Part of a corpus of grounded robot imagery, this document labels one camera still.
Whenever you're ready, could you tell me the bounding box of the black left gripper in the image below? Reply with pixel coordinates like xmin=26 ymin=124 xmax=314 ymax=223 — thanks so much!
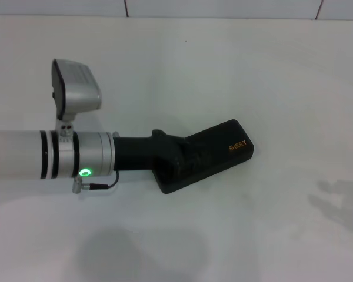
xmin=112 ymin=128 xmax=208 ymax=177

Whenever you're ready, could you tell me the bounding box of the black glasses case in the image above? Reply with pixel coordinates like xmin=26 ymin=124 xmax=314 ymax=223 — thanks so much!
xmin=152 ymin=118 xmax=256 ymax=195

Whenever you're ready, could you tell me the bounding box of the left silver connector plug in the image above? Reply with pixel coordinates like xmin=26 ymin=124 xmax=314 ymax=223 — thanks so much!
xmin=71 ymin=177 xmax=89 ymax=195

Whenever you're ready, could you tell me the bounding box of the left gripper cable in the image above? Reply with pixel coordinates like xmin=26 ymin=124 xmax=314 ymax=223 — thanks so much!
xmin=86 ymin=170 xmax=120 ymax=191

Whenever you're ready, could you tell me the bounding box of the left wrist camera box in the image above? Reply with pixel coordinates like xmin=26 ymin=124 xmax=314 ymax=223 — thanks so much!
xmin=51 ymin=58 xmax=103 ymax=122

